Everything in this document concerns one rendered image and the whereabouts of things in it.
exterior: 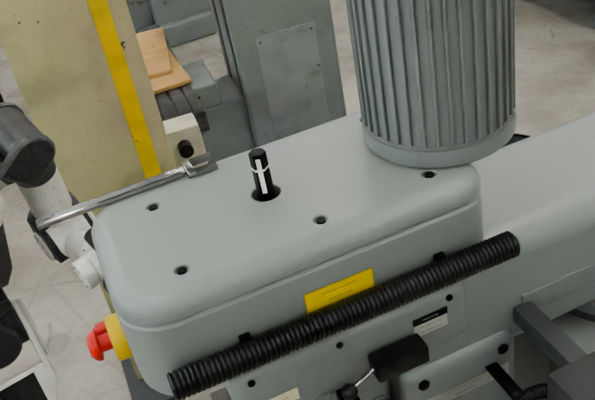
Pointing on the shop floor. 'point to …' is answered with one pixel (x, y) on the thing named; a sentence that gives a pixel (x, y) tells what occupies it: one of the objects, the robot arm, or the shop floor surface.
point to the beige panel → (83, 80)
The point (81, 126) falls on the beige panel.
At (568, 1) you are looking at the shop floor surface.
